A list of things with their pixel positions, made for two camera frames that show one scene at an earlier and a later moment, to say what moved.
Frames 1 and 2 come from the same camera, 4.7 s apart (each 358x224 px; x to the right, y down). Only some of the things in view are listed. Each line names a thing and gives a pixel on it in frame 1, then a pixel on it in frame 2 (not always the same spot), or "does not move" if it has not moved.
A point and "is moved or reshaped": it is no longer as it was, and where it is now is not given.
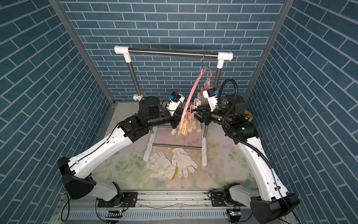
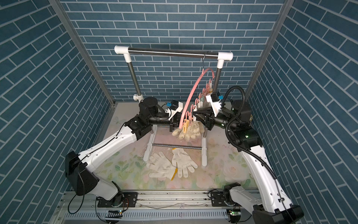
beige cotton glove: [195, 125] is moved or reshaped
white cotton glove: [163, 167] does not move
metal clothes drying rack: [221, 56] does not move
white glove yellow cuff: [182, 162] does not move
